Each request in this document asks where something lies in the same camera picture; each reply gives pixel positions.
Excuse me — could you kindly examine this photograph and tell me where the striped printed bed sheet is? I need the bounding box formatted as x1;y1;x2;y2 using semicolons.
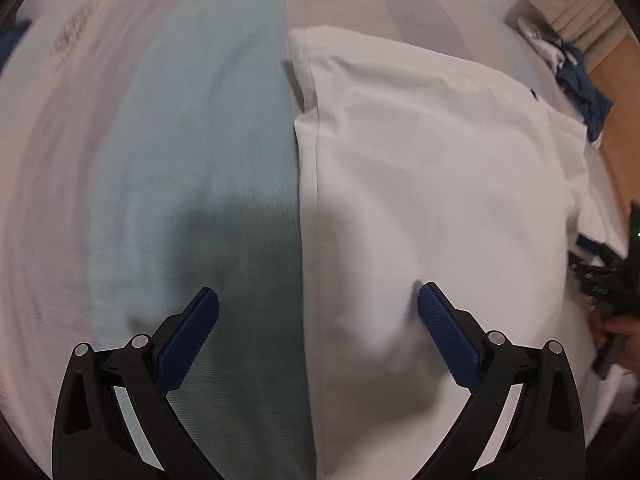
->
0;0;640;480

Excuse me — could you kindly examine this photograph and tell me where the wooden headboard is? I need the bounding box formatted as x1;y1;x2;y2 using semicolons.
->
584;30;640;213

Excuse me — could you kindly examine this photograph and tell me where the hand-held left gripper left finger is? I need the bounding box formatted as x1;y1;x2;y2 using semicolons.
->
51;287;221;480

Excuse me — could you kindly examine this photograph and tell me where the blue and white clothes pile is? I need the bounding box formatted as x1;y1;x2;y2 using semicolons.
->
517;16;615;144

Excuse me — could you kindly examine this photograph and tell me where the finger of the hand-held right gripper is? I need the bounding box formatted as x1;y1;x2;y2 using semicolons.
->
569;260;623;303
574;232;621;273

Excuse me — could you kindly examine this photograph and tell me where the black and white jacket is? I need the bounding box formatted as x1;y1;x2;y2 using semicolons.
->
287;27;632;480

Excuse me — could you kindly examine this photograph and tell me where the person's right hand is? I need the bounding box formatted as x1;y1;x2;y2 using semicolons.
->
589;305;640;377

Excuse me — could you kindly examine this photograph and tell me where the long beige curtain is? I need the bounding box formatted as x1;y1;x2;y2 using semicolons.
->
524;0;628;57

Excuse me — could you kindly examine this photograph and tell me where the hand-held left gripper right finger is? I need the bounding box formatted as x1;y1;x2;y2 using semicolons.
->
415;281;586;480

